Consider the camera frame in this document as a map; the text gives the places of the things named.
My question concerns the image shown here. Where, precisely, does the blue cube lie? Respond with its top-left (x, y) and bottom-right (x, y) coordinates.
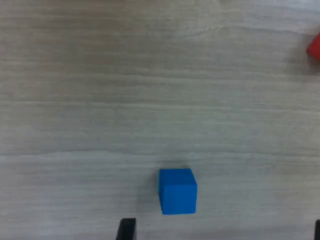
top-left (158, 168), bottom-right (198, 216)

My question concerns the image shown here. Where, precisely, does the red cube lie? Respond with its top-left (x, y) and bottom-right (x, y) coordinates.
top-left (306, 32), bottom-right (320, 63)

